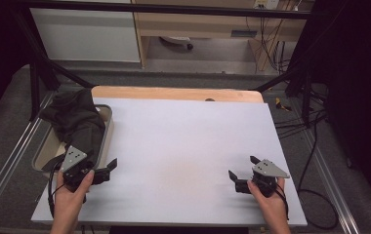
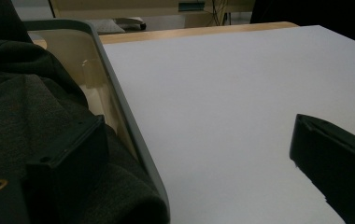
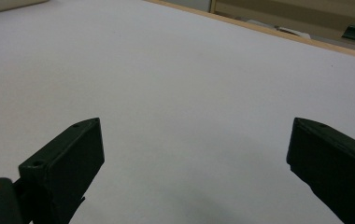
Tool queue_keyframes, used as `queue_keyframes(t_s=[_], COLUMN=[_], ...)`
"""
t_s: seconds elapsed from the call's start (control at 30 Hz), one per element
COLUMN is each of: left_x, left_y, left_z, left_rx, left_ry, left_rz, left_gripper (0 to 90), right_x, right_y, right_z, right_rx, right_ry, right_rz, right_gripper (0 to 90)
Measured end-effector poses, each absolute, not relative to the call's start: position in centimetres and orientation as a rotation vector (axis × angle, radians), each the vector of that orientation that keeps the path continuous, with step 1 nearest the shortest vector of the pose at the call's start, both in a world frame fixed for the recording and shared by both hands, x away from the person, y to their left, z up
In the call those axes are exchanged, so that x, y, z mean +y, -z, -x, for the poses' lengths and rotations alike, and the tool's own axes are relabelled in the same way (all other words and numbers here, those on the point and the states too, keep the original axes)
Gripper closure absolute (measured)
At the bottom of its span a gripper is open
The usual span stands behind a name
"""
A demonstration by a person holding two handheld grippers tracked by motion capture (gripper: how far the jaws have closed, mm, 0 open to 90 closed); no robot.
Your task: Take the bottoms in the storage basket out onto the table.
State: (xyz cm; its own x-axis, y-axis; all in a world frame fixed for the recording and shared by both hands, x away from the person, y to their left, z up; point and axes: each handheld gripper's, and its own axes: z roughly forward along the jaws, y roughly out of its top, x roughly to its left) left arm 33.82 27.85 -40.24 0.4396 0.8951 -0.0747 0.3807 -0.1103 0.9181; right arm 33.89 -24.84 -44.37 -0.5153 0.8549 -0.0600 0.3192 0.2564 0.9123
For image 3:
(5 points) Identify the beige desk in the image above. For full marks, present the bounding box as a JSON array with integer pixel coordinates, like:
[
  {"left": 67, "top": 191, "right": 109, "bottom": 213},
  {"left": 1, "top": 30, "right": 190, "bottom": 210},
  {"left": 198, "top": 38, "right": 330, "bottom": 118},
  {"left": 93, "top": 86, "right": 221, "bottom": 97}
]
[{"left": 209, "top": 0, "right": 355, "bottom": 48}]

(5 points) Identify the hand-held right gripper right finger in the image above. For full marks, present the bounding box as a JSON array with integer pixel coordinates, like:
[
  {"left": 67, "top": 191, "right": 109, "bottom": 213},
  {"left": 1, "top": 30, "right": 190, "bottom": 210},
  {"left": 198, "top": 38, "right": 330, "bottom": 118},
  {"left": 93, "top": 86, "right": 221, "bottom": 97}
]
[{"left": 286, "top": 117, "right": 355, "bottom": 224}]

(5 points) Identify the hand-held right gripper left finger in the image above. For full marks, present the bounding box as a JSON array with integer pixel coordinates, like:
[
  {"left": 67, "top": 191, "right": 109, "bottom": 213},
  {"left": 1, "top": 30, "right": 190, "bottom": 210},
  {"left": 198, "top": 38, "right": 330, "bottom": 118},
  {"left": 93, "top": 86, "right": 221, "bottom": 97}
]
[{"left": 18, "top": 117, "right": 106, "bottom": 224}]

